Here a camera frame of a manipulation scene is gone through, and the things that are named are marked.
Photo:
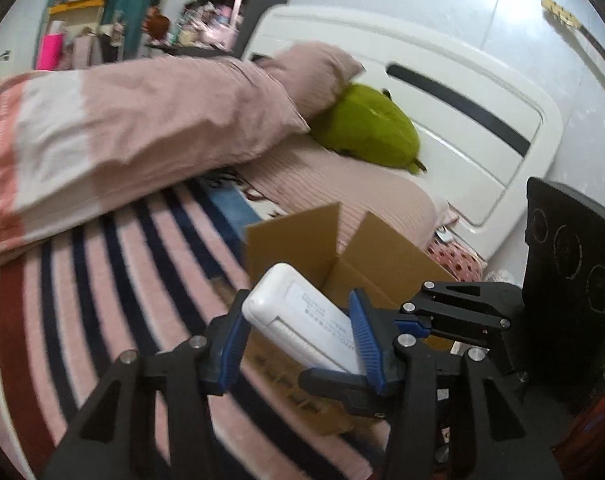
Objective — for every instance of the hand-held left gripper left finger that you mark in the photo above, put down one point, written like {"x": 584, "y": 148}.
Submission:
{"x": 232, "y": 345}

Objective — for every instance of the guitar neck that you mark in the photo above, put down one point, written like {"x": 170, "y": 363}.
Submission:
{"x": 582, "y": 30}

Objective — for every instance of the pink ribbed bed sheet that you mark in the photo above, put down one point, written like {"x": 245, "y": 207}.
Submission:
{"x": 332, "y": 180}

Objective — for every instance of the striped printed blanket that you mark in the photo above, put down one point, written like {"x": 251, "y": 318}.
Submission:
{"x": 107, "y": 285}

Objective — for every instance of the pink dotted cloth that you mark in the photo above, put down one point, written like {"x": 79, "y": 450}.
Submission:
{"x": 457, "y": 260}

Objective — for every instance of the brown round wig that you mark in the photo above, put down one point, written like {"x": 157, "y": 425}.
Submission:
{"x": 156, "y": 22}

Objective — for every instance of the pink grey striped duvet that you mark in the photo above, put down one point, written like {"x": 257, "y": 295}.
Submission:
{"x": 132, "y": 125}

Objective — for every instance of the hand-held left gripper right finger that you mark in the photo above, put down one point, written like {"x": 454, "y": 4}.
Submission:
{"x": 372, "y": 345}

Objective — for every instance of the white bed headboard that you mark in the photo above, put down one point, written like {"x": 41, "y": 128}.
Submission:
{"x": 472, "y": 170}

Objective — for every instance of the pink ribbed pillow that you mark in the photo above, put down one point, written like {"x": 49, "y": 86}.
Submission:
{"x": 317, "y": 75}

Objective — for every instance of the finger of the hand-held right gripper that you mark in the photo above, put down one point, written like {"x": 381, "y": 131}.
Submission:
{"x": 457, "y": 310}
{"x": 332, "y": 385}

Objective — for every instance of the bright pink bag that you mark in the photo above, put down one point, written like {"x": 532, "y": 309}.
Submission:
{"x": 49, "y": 52}

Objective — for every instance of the white power bank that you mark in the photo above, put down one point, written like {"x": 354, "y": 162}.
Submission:
{"x": 292, "y": 310}

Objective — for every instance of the dark bookshelf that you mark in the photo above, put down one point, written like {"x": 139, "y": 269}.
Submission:
{"x": 262, "y": 5}

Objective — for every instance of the brown cardboard box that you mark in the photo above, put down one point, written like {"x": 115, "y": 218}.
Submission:
{"x": 292, "y": 240}

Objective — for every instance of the yellow shelf unit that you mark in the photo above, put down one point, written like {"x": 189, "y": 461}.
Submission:
{"x": 77, "y": 7}

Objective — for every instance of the red clothing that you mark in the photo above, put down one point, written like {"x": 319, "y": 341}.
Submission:
{"x": 592, "y": 430}

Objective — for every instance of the green plush toy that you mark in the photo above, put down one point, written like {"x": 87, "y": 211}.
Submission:
{"x": 367, "y": 130}

